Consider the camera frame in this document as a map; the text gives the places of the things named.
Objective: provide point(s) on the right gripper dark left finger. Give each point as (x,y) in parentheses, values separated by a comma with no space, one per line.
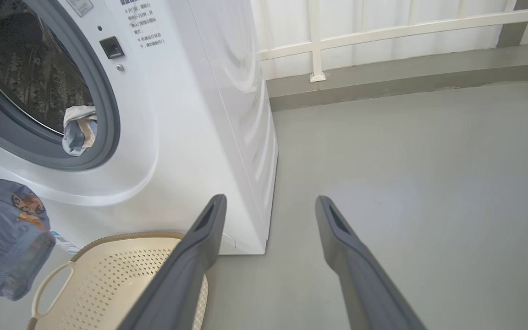
(186,284)

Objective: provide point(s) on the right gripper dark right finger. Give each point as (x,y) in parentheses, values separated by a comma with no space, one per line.
(365,288)

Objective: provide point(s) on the blue patterned garment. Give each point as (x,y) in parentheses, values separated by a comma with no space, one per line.
(79,130)

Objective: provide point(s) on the blue cartoon print garment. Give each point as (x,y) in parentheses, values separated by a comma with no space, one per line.
(2,243)

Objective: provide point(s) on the cream perforated laundry basket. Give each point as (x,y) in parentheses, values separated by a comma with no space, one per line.
(108,284)

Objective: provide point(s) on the white front-load washing machine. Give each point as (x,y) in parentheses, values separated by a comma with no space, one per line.
(190,137)

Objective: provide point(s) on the blue energy label sticker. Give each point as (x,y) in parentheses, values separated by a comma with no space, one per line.
(66,243)

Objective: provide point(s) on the white metal railing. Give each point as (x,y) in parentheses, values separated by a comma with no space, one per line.
(316,46)

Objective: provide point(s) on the small grey label sticker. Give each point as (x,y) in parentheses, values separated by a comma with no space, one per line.
(79,6)

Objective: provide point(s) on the grey vertical post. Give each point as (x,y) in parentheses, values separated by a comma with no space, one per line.
(514,25)

